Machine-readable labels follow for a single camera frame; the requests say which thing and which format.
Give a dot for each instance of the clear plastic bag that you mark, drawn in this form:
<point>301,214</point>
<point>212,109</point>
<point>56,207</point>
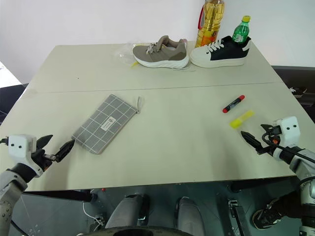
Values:
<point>124,52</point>

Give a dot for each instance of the dark rounded robot torso shape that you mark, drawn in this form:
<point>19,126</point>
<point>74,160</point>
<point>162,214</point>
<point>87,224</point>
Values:
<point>147,231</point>

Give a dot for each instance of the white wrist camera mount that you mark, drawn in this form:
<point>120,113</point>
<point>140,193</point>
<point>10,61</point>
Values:
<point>289,130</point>
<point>21,147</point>

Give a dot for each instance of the grey robot leg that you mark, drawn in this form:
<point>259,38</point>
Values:
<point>189,214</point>
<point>125,211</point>

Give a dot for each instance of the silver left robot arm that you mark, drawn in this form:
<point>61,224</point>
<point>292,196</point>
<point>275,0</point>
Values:
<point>11,186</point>

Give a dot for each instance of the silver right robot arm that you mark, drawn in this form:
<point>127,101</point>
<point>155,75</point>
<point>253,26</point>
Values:
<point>304,167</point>

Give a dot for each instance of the grey left robot leg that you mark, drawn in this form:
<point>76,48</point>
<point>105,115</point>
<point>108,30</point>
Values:
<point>125,211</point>

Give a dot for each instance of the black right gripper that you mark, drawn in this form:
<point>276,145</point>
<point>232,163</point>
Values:
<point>272,138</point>

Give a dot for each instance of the grey checked fabric pencil case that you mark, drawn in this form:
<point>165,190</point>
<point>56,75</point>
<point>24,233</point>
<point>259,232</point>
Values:
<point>105,123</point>

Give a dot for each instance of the black shoe with white laces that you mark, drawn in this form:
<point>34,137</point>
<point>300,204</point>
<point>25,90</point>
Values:
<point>299,91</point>

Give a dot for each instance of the white and black sneaker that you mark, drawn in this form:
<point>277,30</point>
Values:
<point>216,55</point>

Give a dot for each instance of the small yellow strip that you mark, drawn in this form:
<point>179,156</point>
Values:
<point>134,65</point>

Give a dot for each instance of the large yellow oil bottle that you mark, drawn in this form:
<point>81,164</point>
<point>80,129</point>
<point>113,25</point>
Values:
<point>211,22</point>

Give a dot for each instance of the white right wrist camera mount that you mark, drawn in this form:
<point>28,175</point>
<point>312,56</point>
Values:
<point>289,130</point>

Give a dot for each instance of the black furniture piece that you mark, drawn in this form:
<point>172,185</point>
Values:
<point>292,76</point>

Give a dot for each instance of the yellow highlighter pen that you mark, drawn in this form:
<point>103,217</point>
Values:
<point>241,119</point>

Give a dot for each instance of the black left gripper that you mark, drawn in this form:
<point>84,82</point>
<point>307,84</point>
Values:
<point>40,158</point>

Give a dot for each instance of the black shoe on floor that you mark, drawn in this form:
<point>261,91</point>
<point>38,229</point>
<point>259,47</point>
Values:
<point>268,216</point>

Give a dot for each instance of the grey right robot leg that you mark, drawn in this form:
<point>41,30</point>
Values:
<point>189,214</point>

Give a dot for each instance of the red and black marker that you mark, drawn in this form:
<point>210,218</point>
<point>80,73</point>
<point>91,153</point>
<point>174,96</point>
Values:
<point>233,103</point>

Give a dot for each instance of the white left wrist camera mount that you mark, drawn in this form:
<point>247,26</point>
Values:
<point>21,147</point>

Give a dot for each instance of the green soda bottle yellow cap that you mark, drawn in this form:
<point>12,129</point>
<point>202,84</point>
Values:
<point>241,30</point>

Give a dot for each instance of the taupe sneaker with white sole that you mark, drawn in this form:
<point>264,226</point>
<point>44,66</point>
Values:
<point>157,55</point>

